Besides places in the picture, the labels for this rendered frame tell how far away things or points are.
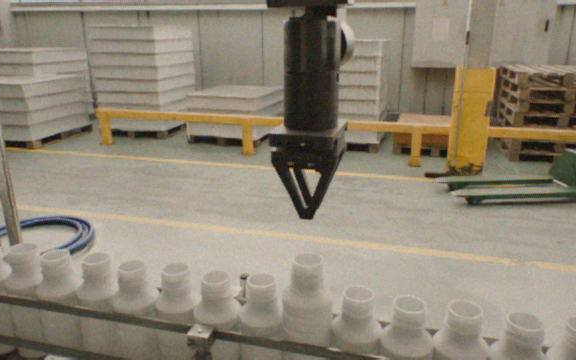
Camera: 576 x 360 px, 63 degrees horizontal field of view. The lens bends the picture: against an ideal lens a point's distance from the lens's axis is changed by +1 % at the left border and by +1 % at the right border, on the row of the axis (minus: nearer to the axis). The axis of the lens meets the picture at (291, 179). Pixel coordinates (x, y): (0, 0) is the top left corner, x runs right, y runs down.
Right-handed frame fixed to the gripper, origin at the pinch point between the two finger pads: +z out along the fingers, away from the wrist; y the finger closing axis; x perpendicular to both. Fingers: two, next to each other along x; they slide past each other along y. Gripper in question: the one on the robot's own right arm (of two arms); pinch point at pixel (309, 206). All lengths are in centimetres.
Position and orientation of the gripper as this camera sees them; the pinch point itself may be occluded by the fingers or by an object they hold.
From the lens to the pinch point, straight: 52.2
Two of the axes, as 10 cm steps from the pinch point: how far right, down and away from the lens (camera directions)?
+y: 2.5, -2.8, 9.3
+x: -9.7, -0.8, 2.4
